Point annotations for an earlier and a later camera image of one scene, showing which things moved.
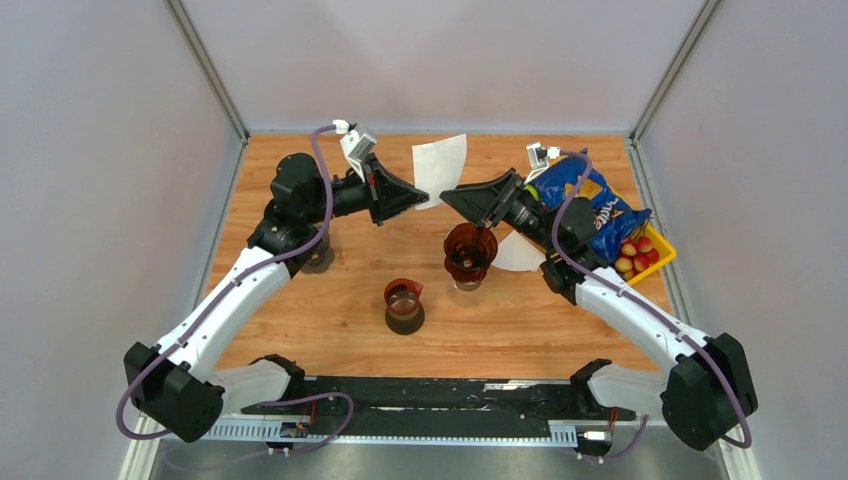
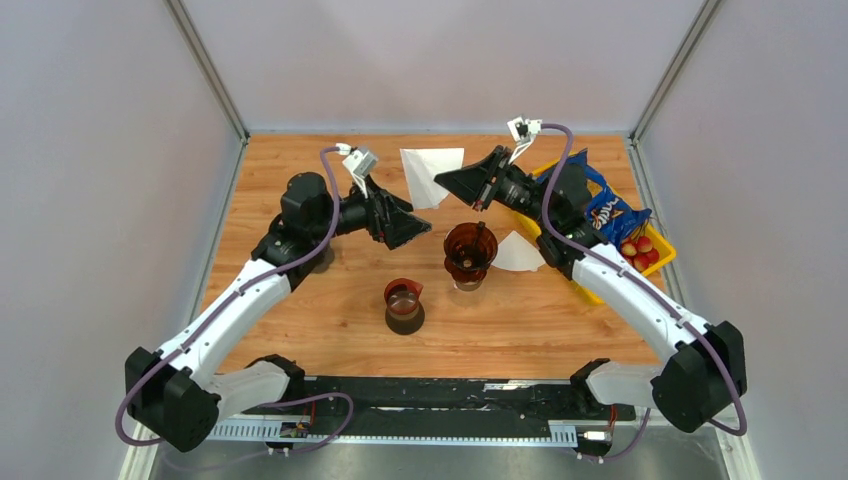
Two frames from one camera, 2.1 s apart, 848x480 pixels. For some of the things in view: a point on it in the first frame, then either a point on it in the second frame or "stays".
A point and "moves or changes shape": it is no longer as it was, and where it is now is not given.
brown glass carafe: x=405 y=314 stays
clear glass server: x=468 y=285 stays
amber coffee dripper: x=469 y=252 stays
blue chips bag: x=616 y=218 stays
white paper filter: x=439 y=166 moves or changes shape
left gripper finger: x=394 y=195 → x=398 y=224
